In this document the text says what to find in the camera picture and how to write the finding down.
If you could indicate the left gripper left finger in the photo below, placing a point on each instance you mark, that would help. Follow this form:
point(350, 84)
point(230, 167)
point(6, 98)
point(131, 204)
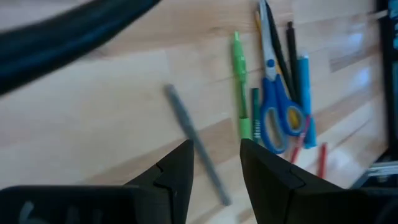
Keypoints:
point(174, 186)

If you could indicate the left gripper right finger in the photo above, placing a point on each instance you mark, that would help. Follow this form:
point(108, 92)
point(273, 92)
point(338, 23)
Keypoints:
point(280, 199)

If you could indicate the red crayon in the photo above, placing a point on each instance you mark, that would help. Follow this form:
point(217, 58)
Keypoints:
point(322, 160)
point(298, 149)

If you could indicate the grey pen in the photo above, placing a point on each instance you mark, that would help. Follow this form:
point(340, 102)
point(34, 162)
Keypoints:
point(183, 115)

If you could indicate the dark green crayon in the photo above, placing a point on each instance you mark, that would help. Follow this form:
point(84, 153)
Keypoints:
point(255, 109)

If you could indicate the blue clip pen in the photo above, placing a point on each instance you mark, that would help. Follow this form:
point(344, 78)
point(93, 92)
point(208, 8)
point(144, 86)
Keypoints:
point(304, 87)

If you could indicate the light green pen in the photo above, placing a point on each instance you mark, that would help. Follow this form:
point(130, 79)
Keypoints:
point(241, 68)

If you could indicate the thin black pen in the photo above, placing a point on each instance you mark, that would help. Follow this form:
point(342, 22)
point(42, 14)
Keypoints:
point(292, 56)

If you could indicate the black pen white print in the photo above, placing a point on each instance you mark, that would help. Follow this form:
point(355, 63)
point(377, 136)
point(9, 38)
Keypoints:
point(278, 46)

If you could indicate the black aluminium table frame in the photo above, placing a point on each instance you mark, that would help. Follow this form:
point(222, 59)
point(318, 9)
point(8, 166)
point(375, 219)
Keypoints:
point(387, 93)

